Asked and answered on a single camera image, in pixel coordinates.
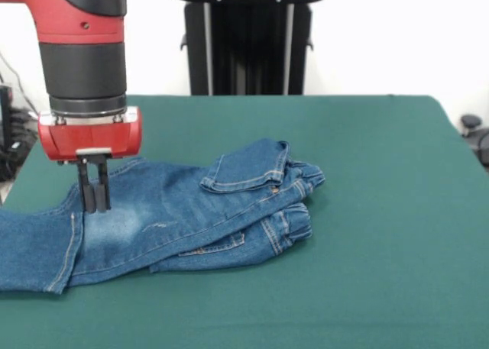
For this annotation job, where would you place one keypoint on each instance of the grey chair base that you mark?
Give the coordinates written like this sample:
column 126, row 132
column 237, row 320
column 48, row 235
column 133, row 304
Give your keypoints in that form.
column 473, row 135
column 23, row 121

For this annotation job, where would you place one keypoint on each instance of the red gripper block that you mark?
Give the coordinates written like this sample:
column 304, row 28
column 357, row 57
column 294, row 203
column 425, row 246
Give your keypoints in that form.
column 91, row 139

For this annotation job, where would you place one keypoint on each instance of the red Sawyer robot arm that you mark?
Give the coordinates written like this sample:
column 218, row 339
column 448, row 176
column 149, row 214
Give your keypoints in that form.
column 84, row 39

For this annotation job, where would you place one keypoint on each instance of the black upright frame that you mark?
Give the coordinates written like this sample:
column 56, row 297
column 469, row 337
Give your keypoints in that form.
column 5, row 116

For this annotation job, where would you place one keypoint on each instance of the dark green table cloth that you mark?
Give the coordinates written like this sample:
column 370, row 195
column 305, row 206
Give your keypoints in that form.
column 363, row 249

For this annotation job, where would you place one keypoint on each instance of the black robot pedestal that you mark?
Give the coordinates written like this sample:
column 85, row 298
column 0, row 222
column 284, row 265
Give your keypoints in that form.
column 248, row 51

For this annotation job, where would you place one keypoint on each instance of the blue denim jeans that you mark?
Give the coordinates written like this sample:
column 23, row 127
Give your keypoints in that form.
column 172, row 211

